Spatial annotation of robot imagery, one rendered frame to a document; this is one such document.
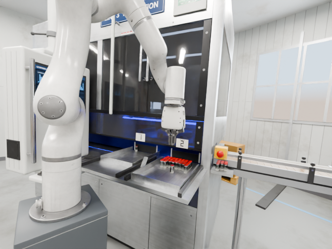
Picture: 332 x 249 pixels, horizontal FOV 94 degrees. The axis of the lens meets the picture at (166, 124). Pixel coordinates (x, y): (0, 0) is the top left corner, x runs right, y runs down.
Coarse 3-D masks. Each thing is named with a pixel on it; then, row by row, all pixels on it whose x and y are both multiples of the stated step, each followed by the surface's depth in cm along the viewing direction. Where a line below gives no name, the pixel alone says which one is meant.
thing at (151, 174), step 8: (144, 168) 88; (152, 168) 93; (160, 168) 94; (168, 168) 95; (192, 168) 97; (136, 176) 76; (144, 176) 74; (152, 176) 82; (160, 176) 83; (168, 176) 84; (176, 176) 84; (184, 176) 85; (152, 184) 73; (160, 184) 71; (168, 184) 69; (176, 184) 75; (176, 192) 67
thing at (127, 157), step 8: (112, 152) 112; (120, 152) 119; (128, 152) 125; (136, 152) 127; (144, 152) 128; (104, 160) 101; (112, 160) 98; (120, 160) 95; (128, 160) 106; (136, 160) 107
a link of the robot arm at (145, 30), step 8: (136, 24) 57; (144, 24) 57; (152, 24) 58; (136, 32) 59; (144, 32) 58; (152, 32) 58; (144, 40) 59; (152, 40) 58; (160, 40) 60; (144, 48) 61; (152, 48) 60; (160, 48) 60; (152, 56) 61; (160, 56) 61; (152, 64) 66; (160, 64) 68; (152, 72) 71; (160, 72) 71; (160, 80) 73; (160, 88) 75
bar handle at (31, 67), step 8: (32, 64) 86; (32, 72) 87; (32, 80) 87; (32, 88) 87; (32, 96) 88; (32, 104) 88; (32, 112) 88; (32, 120) 89; (32, 128) 89; (32, 136) 89; (32, 144) 90; (32, 152) 90; (32, 160) 91
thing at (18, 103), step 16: (16, 48) 87; (16, 64) 88; (48, 64) 100; (16, 80) 89; (16, 96) 90; (80, 96) 125; (16, 112) 91; (16, 128) 92; (16, 144) 92; (16, 160) 94
